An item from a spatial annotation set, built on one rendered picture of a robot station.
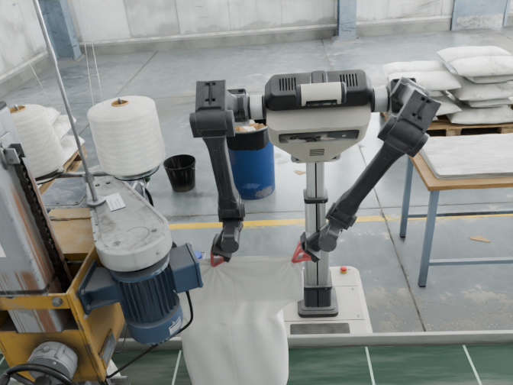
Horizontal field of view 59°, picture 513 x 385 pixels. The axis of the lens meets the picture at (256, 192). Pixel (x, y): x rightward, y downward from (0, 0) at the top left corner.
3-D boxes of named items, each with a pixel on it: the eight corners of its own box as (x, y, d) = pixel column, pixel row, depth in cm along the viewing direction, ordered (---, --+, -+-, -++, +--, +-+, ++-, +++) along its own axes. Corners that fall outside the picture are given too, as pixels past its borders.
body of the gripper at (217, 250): (211, 255, 149) (219, 239, 145) (214, 237, 157) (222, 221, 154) (229, 262, 150) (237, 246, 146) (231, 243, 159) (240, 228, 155)
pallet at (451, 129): (485, 108, 523) (488, 96, 516) (514, 137, 453) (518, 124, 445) (379, 113, 536) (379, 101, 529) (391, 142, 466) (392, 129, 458)
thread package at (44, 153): (75, 155, 125) (57, 96, 116) (53, 181, 113) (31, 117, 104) (24, 158, 126) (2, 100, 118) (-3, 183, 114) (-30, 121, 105)
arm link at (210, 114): (228, 72, 111) (188, 75, 112) (230, 128, 113) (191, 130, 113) (246, 95, 156) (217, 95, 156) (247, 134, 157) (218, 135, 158)
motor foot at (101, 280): (135, 283, 122) (128, 257, 117) (122, 315, 112) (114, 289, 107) (101, 284, 123) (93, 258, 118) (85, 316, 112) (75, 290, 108)
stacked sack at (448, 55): (499, 53, 490) (501, 41, 483) (515, 64, 454) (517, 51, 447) (435, 57, 498) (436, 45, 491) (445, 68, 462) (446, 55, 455)
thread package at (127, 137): (172, 150, 124) (161, 88, 115) (159, 179, 110) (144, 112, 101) (114, 153, 125) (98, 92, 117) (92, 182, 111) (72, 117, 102)
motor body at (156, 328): (188, 308, 133) (174, 239, 120) (179, 349, 120) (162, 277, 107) (138, 308, 134) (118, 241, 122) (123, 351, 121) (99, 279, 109)
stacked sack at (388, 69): (443, 68, 500) (444, 56, 494) (452, 80, 464) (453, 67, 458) (381, 71, 511) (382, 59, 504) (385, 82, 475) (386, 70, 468)
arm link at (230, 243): (245, 200, 145) (218, 201, 146) (242, 221, 135) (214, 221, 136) (247, 231, 151) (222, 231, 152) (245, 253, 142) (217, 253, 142)
